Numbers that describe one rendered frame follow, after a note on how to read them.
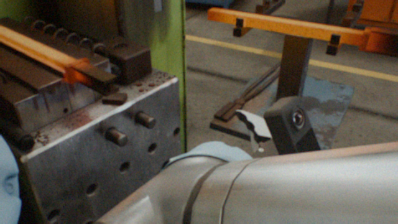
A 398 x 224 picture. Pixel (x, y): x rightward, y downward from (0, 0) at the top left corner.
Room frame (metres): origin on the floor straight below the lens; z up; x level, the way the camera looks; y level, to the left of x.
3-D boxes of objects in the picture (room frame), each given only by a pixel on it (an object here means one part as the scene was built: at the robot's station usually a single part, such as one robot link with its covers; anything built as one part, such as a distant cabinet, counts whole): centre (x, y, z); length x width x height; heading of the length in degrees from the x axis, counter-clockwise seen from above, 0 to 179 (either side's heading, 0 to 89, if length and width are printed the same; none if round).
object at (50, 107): (0.71, 0.40, 0.96); 0.42 x 0.20 x 0.09; 51
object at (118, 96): (0.62, 0.17, 0.92); 0.04 x 0.03 x 0.01; 81
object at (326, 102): (0.85, -0.26, 0.75); 0.40 x 0.30 x 0.02; 150
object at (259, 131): (0.41, -0.08, 0.98); 0.09 x 0.03 x 0.06; 14
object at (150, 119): (0.61, 0.11, 0.87); 0.04 x 0.03 x 0.03; 51
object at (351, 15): (0.85, -0.26, 1.02); 0.23 x 0.06 x 0.02; 60
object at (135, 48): (0.75, 0.18, 0.95); 0.12 x 0.08 x 0.06; 51
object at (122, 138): (0.55, 0.16, 0.87); 0.04 x 0.03 x 0.03; 51
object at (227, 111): (1.01, -0.23, 0.77); 0.60 x 0.04 x 0.01; 145
